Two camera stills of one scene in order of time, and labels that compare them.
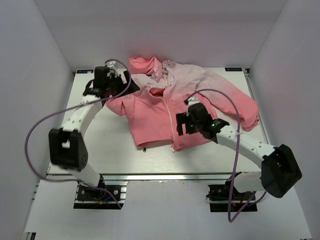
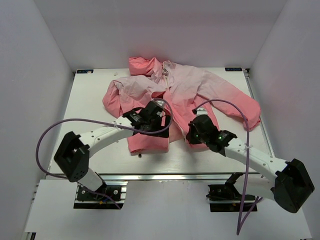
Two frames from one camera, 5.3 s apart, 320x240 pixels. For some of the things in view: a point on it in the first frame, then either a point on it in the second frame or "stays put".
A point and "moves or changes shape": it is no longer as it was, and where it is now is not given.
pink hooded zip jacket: (165, 87) moves or changes shape
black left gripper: (131, 87) → (158, 119)
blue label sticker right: (233, 69) stays put
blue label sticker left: (84, 71) stays put
